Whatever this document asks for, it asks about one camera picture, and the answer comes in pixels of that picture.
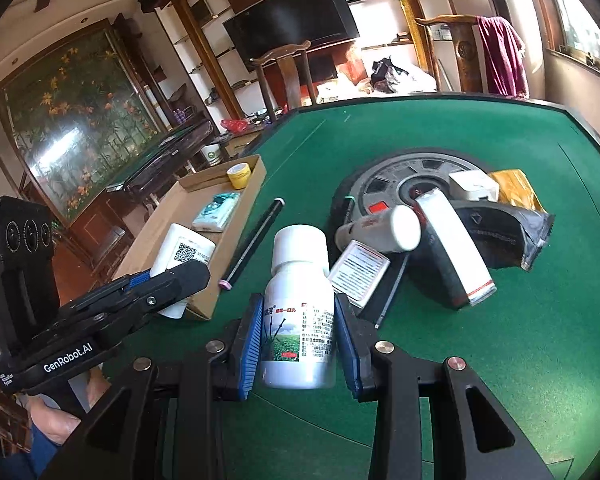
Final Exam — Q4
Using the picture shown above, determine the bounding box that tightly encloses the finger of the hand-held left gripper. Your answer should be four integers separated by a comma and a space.
70, 269, 156, 311
59, 259, 212, 342

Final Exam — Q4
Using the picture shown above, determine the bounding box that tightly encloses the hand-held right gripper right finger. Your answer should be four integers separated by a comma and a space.
333, 295, 556, 480

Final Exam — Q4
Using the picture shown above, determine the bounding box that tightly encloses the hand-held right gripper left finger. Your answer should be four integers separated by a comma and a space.
39, 292, 266, 480

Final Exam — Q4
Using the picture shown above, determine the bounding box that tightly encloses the white bottle square code label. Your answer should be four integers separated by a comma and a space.
150, 223, 217, 319

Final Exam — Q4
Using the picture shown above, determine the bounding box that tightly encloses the black pen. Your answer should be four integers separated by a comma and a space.
218, 198, 286, 292

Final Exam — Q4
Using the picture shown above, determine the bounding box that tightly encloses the small white card box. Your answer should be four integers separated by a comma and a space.
327, 240, 392, 309

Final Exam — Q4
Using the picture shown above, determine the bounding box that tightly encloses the white bottle green label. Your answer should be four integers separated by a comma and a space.
261, 225, 337, 391

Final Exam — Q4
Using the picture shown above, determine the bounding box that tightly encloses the cardboard box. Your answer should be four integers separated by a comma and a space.
111, 154, 268, 321

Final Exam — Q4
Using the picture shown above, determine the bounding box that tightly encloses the long white red box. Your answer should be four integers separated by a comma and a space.
409, 192, 497, 308

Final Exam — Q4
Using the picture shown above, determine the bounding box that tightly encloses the black foil packet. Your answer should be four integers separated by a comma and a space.
450, 200, 555, 273

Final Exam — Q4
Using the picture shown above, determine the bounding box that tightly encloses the person's left hand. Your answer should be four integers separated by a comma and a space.
29, 366, 112, 439

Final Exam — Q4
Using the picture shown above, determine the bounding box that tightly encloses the teal tissue packet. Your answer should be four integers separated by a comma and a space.
191, 192, 242, 233

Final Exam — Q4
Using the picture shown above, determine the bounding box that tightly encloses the person's leg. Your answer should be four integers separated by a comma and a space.
0, 425, 56, 480

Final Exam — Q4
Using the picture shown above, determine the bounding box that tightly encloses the yellow tape roll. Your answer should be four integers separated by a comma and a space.
226, 161, 253, 190

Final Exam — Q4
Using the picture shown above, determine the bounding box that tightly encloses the dark side table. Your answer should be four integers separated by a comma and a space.
105, 120, 216, 201

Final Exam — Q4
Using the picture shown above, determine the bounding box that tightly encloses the framed floral painting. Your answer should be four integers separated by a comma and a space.
0, 25, 168, 221

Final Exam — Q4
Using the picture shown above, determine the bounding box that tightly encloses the round table centre panel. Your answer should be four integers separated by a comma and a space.
328, 147, 503, 331

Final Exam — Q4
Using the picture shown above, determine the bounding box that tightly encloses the white square box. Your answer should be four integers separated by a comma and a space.
448, 170, 501, 203

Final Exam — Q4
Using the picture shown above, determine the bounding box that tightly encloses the yellow foil packet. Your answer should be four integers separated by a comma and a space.
487, 168, 547, 215

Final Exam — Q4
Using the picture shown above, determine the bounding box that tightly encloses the black television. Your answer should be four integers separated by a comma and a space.
222, 0, 361, 61

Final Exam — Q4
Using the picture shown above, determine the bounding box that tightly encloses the carved wooden chair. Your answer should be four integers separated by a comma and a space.
414, 14, 481, 93

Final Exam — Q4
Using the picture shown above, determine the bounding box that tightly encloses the wooden display shelf unit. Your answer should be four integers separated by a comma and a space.
155, 0, 446, 126

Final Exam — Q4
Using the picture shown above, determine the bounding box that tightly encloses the maroon cloth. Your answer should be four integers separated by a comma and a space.
475, 16, 530, 98

